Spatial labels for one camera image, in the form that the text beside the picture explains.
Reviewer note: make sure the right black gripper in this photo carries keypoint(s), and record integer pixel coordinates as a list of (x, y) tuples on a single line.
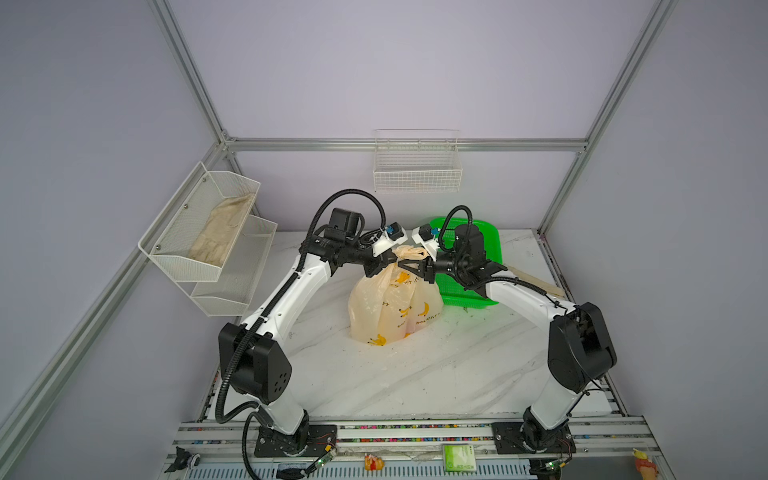
[(432, 267)]

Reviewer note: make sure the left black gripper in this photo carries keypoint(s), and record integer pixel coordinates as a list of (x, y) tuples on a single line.
[(372, 264)]

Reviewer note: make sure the translucent beige plastic bag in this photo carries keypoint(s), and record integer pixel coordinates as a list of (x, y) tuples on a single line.
[(392, 305)]

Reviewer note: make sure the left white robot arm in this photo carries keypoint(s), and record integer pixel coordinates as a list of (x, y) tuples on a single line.
[(255, 370)]

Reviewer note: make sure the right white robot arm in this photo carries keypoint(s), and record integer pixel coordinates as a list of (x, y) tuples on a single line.
[(580, 349)]

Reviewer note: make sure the white lower mesh shelf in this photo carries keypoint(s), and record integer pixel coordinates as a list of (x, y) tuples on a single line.
[(232, 293)]

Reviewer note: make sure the white mesh shelf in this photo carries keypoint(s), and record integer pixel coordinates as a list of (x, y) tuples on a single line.
[(232, 293), (167, 242)]

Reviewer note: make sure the beige glove in shelf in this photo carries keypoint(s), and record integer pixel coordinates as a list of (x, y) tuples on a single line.
[(213, 244)]

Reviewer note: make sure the white upper mesh shelf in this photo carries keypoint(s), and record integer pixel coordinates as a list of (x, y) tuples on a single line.
[(167, 242)]

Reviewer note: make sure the small orange toy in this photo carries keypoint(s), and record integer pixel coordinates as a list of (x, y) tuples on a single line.
[(373, 463)]

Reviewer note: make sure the yellow red toy figure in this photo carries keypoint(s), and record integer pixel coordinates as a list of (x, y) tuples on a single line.
[(647, 469)]

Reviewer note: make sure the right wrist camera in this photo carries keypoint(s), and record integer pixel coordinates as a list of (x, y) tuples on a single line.
[(427, 237)]

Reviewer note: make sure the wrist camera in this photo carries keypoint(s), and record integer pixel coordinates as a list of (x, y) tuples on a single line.
[(392, 236), (427, 237)]

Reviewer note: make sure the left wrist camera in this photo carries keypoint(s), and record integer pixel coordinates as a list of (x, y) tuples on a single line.
[(392, 236)]

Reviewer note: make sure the white wire wall basket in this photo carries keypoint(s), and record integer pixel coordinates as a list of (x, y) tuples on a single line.
[(416, 161)]

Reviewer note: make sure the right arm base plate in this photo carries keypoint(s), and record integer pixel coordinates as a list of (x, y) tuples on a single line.
[(527, 437)]

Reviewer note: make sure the green box on rail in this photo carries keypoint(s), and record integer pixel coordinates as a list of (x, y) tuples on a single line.
[(459, 458)]

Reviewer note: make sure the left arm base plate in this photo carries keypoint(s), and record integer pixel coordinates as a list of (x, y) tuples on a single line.
[(310, 440)]

